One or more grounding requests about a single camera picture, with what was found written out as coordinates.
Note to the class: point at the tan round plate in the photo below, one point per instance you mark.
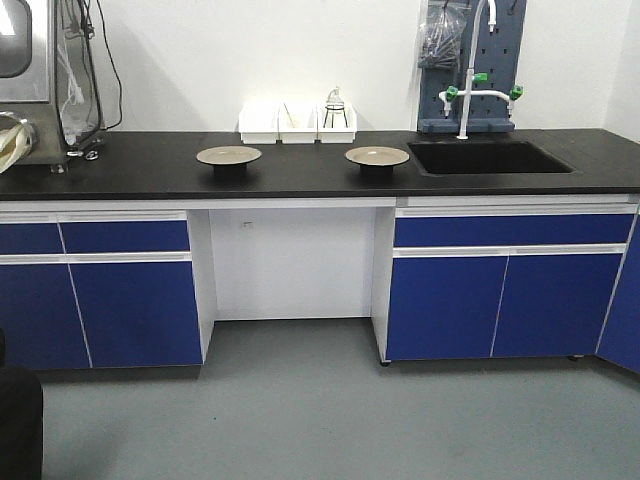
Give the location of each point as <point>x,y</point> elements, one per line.
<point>228,160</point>
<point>376,160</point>

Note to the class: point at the blue pegboard drying rack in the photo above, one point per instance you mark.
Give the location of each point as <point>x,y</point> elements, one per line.
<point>497,56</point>

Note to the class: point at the black lab sink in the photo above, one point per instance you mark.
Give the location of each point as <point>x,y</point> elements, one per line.
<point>473,158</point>

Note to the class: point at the black wire tripod stand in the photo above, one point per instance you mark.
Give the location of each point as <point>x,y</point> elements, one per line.
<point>337,119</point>

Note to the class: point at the round glass flask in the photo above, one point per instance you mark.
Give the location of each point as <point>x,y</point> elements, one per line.
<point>334,102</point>

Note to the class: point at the blue lab cabinet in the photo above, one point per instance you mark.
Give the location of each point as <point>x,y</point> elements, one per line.
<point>498,277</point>
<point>122,289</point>

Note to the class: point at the clear plastic bag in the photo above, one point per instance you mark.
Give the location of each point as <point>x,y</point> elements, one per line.
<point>441,31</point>

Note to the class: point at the right white storage bin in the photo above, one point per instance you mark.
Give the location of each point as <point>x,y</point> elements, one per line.
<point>337,136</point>

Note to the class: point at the left white storage bin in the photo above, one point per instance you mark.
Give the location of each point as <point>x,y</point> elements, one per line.
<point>258,123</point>

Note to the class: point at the right blue lab cabinet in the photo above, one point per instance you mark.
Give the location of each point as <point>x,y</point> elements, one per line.
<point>498,277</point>

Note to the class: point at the black object bottom left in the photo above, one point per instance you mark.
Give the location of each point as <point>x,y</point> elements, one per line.
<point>22,404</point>

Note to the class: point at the white storage bin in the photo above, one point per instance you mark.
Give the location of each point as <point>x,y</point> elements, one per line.
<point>337,136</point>
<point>258,123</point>
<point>304,115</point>

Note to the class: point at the stainless steel lab machine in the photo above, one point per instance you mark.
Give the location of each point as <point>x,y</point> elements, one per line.
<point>48,80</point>

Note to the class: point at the white gooseneck lab faucet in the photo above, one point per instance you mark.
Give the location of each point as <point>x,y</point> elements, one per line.
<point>451,93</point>

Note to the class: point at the cream rubber glove sleeve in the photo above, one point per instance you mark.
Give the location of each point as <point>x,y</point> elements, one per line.
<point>16,143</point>

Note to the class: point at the left blue lab cabinet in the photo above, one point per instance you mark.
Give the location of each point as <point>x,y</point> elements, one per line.
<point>122,289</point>

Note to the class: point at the middle white storage bin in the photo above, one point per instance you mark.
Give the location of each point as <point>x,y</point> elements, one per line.
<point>304,115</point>

